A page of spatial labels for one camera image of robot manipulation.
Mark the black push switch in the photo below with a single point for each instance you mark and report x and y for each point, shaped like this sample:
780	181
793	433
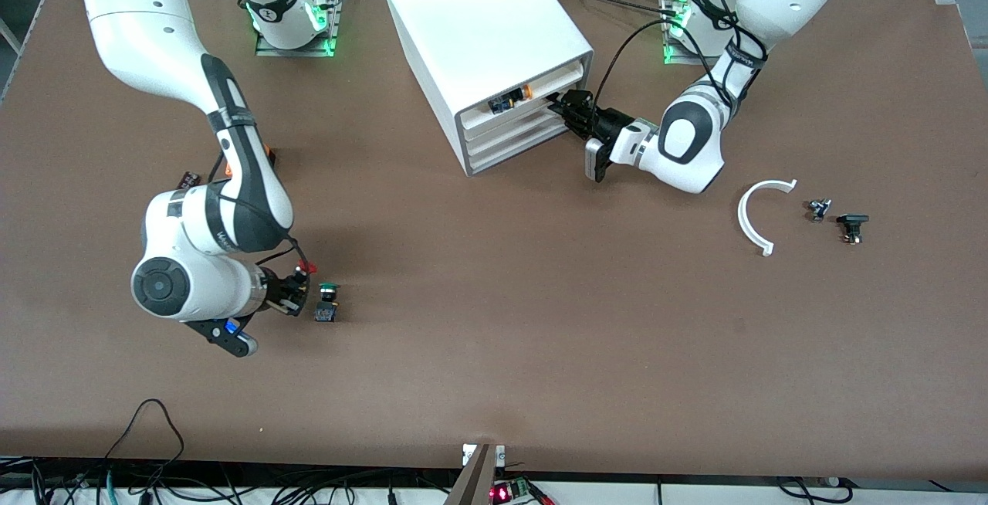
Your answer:
852	223

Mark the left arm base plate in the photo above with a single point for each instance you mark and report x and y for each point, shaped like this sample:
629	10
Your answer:
670	45

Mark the brown camera post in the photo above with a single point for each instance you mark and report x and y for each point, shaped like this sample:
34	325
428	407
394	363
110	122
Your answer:
475	482

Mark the small metal fitting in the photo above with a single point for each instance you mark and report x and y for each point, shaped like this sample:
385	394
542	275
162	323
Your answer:
818	209

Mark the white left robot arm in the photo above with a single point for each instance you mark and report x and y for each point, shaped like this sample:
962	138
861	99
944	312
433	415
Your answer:
687	142

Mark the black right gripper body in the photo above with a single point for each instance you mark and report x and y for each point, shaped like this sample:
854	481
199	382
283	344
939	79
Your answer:
279	289

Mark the circuit board with red light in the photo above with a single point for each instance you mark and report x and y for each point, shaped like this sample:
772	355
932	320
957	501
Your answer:
513	492

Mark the red push button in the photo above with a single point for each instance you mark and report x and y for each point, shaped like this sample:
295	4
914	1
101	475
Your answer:
306	266

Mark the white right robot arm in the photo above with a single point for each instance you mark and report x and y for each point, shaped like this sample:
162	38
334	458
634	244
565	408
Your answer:
131	26

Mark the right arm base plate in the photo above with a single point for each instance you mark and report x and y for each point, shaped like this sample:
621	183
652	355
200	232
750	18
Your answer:
333	18

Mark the green push button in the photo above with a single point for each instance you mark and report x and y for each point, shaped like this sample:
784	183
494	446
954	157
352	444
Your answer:
327	304

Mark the blue orange electrical component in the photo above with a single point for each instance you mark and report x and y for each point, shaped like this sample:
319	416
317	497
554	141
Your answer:
509	101

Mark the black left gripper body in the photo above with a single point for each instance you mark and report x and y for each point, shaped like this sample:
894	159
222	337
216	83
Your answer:
601	123

